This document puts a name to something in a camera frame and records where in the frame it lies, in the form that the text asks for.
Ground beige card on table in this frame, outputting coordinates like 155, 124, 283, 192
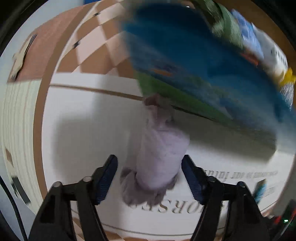
10, 34, 37, 81

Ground checkered printed tablecloth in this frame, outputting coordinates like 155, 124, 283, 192
0, 0, 295, 241

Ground black cable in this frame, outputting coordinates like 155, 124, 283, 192
0, 176, 28, 241

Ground white ONMAX pouch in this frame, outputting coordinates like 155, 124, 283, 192
252, 24, 288, 81

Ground yellow silver scrubbing sponge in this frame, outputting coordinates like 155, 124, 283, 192
280, 68, 295, 109

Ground lilac fluffy cloth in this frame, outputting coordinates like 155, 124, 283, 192
120, 94, 190, 206

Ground green snack bag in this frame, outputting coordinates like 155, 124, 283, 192
191, 0, 243, 50

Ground brown cardboard box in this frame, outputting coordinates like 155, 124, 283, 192
122, 1, 295, 153

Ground blue white snack bag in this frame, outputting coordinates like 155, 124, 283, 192
231, 9, 264, 60

